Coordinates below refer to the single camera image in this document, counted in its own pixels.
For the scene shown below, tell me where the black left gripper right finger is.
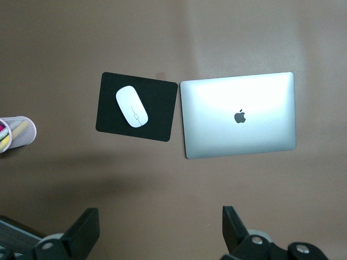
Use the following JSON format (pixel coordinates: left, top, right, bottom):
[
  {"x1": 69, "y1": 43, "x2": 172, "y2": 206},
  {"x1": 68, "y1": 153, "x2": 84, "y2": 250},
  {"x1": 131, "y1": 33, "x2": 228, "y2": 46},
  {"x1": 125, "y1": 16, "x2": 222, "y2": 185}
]
[{"x1": 221, "y1": 205, "x2": 330, "y2": 260}]

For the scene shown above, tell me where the white computer mouse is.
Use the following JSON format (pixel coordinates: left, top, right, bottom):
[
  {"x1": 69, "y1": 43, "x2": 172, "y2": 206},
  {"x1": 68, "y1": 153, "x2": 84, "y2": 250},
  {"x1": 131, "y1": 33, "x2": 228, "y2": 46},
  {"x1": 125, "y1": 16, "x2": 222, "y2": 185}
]
[{"x1": 115, "y1": 85, "x2": 149, "y2": 128}]

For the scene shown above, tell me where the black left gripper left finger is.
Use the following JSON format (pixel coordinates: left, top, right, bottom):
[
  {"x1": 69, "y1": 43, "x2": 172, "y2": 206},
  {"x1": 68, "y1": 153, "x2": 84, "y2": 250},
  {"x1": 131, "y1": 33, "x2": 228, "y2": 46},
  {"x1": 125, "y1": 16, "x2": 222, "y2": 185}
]
[{"x1": 34, "y1": 207, "x2": 101, "y2": 260}]

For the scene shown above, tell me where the cream flat stick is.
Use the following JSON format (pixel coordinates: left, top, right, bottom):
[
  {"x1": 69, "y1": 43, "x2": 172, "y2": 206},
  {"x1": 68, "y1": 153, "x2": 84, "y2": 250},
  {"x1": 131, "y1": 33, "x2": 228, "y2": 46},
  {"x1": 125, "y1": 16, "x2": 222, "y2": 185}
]
[{"x1": 10, "y1": 120, "x2": 29, "y2": 139}]

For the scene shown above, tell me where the yellow highlighter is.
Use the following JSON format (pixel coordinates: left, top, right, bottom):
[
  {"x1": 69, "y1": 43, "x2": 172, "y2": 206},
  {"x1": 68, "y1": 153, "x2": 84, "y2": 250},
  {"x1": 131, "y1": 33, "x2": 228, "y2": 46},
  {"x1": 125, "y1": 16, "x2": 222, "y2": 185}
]
[{"x1": 0, "y1": 134, "x2": 11, "y2": 151}]

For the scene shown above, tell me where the silver laptop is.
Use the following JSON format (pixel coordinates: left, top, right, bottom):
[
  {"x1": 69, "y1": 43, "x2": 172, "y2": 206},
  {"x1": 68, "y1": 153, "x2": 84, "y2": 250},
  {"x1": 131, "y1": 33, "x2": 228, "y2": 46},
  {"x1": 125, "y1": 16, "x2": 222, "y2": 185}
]
[{"x1": 179, "y1": 71, "x2": 297, "y2": 160}]

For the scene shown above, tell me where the pink mesh pen cup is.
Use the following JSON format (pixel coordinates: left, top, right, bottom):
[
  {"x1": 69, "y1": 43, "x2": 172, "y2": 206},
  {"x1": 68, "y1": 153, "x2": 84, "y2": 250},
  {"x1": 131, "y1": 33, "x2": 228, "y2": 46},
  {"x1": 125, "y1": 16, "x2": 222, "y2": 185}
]
[{"x1": 0, "y1": 115, "x2": 38, "y2": 154}]

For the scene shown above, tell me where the black mouse pad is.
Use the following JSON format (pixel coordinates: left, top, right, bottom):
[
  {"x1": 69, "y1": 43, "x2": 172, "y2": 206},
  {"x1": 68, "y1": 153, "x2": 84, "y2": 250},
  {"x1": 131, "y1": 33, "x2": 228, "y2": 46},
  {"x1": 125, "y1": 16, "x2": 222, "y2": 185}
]
[{"x1": 95, "y1": 71, "x2": 179, "y2": 142}]

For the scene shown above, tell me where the black mesh desk organizer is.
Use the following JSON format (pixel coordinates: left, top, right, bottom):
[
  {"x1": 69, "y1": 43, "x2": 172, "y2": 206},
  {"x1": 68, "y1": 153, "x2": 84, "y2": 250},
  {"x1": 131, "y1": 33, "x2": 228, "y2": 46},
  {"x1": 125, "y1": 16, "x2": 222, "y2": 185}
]
[{"x1": 0, "y1": 215, "x2": 43, "y2": 250}]

